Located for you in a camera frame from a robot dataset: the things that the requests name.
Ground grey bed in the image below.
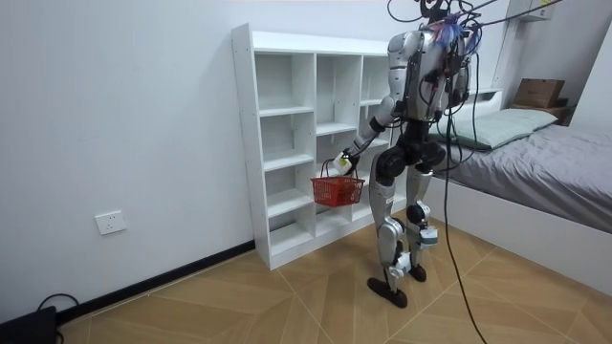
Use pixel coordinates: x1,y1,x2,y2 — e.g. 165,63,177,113
425,88,612,297

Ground pale grey pillow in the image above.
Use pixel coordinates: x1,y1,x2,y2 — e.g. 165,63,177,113
482,108,558,133

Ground cable bundle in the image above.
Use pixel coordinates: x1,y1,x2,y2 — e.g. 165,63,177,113
385,0,565,54

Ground robot legs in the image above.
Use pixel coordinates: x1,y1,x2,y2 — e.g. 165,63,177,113
366,138,448,310

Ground white shelf unit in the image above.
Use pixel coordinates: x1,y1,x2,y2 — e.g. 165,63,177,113
230,22,407,271

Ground white wall socket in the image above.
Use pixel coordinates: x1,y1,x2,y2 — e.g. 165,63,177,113
94,209,128,236

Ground black box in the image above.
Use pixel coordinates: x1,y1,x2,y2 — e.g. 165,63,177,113
0,305,58,344

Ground white wall box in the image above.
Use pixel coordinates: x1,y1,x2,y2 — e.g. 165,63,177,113
518,0,556,23

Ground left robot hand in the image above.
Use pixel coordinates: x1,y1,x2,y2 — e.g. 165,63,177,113
332,148,361,177

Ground thin black cable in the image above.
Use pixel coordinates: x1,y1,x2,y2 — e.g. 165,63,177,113
36,292,81,344

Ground red plastic basket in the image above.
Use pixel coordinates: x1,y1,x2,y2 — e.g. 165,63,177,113
310,159,366,208

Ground black floor cable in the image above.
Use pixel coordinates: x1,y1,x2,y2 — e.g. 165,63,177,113
442,52,490,344

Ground brown cardboard box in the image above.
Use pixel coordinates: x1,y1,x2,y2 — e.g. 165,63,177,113
512,77,566,110

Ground robot body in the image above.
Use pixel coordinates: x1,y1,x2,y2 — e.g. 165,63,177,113
385,0,474,154

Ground green pillow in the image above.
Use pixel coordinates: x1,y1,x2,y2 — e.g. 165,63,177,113
427,117,533,152

